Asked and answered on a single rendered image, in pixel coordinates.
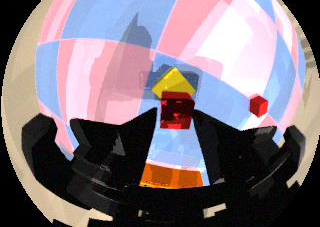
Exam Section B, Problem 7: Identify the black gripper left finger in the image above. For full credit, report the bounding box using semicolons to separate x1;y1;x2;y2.
69;107;157;186

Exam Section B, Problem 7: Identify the yellow cube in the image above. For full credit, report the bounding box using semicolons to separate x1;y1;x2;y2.
151;67;196;99

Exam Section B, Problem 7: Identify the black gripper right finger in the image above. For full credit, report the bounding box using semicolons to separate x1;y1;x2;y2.
192;108;277;184

